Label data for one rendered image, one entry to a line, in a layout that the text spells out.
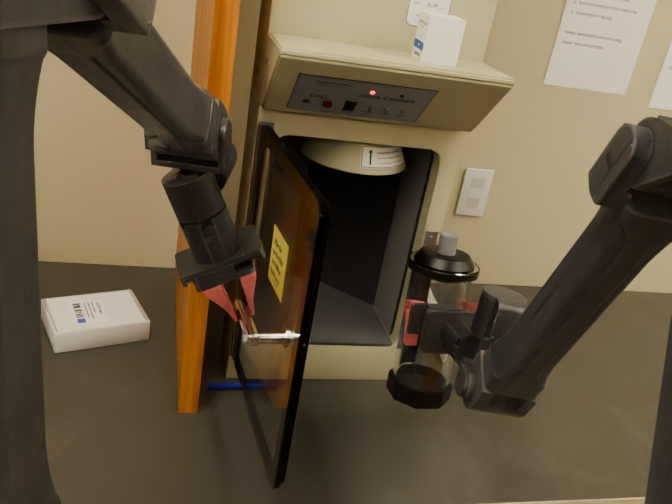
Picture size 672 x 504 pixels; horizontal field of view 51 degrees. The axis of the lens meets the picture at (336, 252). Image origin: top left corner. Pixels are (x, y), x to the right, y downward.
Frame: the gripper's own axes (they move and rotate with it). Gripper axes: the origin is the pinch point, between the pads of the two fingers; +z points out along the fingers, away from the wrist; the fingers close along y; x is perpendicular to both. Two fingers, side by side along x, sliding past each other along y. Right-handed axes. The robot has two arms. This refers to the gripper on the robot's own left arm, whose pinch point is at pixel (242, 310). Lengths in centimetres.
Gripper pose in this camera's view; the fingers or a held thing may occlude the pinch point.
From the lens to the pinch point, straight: 88.3
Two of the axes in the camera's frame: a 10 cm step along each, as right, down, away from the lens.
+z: 2.5, 8.2, 5.1
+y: -9.3, 3.6, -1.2
